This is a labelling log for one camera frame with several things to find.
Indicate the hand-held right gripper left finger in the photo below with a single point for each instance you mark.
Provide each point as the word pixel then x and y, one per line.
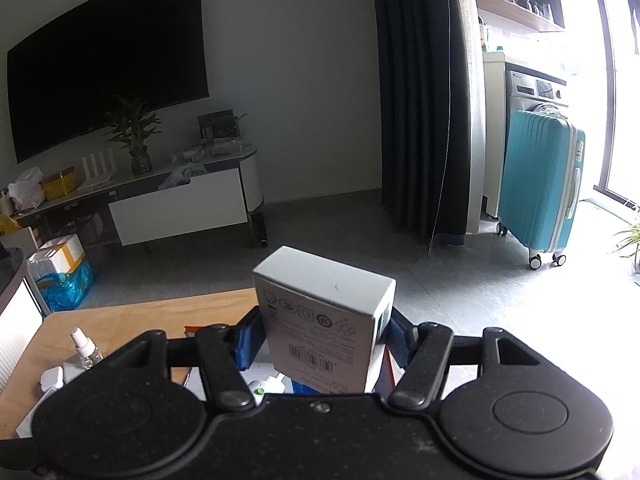
pixel 247 342

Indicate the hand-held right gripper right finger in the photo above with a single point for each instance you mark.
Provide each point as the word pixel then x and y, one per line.
pixel 400 345

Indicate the white leaf-printed device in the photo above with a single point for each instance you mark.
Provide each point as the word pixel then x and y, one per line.
pixel 257 391

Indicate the orange cardboard box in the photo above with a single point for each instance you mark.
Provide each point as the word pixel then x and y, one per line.
pixel 192 331

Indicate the blue transparent plastic box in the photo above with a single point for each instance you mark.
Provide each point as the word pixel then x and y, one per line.
pixel 307 388

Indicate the white carton box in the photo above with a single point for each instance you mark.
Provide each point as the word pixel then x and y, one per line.
pixel 325 325

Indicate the black tube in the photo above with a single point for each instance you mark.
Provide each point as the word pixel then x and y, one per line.
pixel 261 232

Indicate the white television cabinet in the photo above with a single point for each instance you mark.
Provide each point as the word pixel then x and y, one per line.
pixel 175 210

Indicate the clear spray bottle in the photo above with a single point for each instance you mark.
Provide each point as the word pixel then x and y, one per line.
pixel 86 350

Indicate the crumpled cloth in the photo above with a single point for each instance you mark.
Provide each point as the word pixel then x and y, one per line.
pixel 182 175

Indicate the cardboard box in blue bag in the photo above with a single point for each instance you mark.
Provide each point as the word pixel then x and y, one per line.
pixel 60 270

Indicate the teal suitcase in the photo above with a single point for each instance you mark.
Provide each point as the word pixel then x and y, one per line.
pixel 540 185

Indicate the dark printed box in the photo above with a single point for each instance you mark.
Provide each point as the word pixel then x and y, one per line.
pixel 220 125

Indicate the white ribbed cabinet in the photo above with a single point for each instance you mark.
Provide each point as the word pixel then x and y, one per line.
pixel 20 340

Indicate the white router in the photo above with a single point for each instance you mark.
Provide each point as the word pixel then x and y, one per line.
pixel 98 170

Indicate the bamboo plant in vase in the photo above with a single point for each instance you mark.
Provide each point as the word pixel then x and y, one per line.
pixel 134 130

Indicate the yellow box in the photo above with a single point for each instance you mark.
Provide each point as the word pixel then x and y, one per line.
pixel 62 185

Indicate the dark curtain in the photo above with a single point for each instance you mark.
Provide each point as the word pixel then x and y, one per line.
pixel 420 100

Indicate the potted spider plant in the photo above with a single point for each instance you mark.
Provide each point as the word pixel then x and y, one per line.
pixel 630 240

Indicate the yellow plastic bag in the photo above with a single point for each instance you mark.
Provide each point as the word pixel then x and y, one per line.
pixel 9 224

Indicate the white plastic bag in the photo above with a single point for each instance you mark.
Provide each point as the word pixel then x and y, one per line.
pixel 25 190

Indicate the washing machine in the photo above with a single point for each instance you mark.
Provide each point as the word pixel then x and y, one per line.
pixel 537 90

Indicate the black television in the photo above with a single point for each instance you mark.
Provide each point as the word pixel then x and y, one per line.
pixel 100 70

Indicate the dark hanging garment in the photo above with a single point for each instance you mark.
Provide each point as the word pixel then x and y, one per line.
pixel 631 5

